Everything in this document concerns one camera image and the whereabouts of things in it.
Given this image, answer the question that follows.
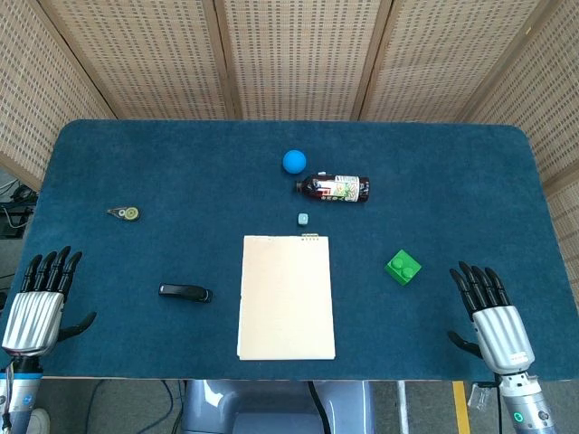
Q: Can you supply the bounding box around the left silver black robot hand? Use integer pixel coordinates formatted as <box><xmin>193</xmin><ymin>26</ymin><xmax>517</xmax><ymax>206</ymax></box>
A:
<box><xmin>1</xmin><ymin>245</ymin><xmax>98</xmax><ymax>358</ymax></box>

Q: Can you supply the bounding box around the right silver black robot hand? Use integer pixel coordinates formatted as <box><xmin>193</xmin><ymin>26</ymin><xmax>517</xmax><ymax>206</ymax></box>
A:
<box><xmin>447</xmin><ymin>260</ymin><xmax>536</xmax><ymax>375</ymax></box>

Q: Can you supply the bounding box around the black stapler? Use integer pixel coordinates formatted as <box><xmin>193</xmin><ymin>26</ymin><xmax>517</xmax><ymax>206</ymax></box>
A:
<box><xmin>157</xmin><ymin>283</ymin><xmax>214</xmax><ymax>306</ymax></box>

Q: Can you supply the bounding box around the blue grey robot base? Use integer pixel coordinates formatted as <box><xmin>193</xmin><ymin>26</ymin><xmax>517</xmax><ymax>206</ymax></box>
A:
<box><xmin>180</xmin><ymin>379</ymin><xmax>376</xmax><ymax>434</ymax></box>

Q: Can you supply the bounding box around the clear plastic wrapper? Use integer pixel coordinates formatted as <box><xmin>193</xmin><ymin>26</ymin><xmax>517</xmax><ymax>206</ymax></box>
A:
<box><xmin>468</xmin><ymin>382</ymin><xmax>495</xmax><ymax>412</ymax></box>

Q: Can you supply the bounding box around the yellow floor tape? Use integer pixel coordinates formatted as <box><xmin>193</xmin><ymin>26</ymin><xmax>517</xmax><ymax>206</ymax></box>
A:
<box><xmin>451</xmin><ymin>380</ymin><xmax>472</xmax><ymax>434</ymax></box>

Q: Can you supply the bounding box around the white shoe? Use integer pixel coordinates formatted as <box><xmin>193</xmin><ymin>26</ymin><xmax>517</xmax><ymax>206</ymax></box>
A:
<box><xmin>25</xmin><ymin>408</ymin><xmax>51</xmax><ymax>434</ymax></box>

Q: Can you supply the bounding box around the green toy brick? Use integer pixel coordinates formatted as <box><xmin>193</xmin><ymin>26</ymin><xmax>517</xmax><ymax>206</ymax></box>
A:
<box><xmin>384</xmin><ymin>249</ymin><xmax>422</xmax><ymax>287</ymax></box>

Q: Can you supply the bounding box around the white floor tape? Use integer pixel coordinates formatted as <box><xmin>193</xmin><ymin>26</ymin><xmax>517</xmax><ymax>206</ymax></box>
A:
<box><xmin>395</xmin><ymin>381</ymin><xmax>411</xmax><ymax>434</ymax></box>

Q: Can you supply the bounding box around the correction tape dispenser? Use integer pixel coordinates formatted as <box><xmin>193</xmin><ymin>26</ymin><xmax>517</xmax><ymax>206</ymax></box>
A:
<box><xmin>107</xmin><ymin>205</ymin><xmax>141</xmax><ymax>222</ymax></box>

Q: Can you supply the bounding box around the beige notepad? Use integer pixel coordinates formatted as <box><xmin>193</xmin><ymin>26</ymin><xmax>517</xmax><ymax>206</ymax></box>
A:
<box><xmin>236</xmin><ymin>231</ymin><xmax>337</xmax><ymax>363</ymax></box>

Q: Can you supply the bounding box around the dark drink bottle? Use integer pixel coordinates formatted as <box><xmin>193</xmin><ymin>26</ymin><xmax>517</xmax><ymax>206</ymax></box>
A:
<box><xmin>294</xmin><ymin>171</ymin><xmax>371</xmax><ymax>204</ymax></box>

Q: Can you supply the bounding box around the blue table mat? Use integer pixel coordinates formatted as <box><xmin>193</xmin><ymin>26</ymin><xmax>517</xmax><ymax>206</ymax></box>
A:
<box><xmin>0</xmin><ymin>118</ymin><xmax>579</xmax><ymax>383</ymax></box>

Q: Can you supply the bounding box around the blue ball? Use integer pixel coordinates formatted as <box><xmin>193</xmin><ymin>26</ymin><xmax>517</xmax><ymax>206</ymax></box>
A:
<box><xmin>282</xmin><ymin>148</ymin><xmax>308</xmax><ymax>175</ymax></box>

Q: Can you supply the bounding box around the woven folding screen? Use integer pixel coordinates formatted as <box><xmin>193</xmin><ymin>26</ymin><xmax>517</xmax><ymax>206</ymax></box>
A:
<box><xmin>0</xmin><ymin>0</ymin><xmax>579</xmax><ymax>290</ymax></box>

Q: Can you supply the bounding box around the black equipment with cables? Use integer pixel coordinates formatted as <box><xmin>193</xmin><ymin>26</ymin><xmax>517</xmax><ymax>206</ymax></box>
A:
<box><xmin>0</xmin><ymin>178</ymin><xmax>40</xmax><ymax>241</ymax></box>

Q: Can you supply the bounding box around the black cable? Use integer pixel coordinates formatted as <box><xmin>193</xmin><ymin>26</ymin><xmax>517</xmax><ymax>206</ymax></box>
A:
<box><xmin>307</xmin><ymin>382</ymin><xmax>330</xmax><ymax>434</ymax></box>

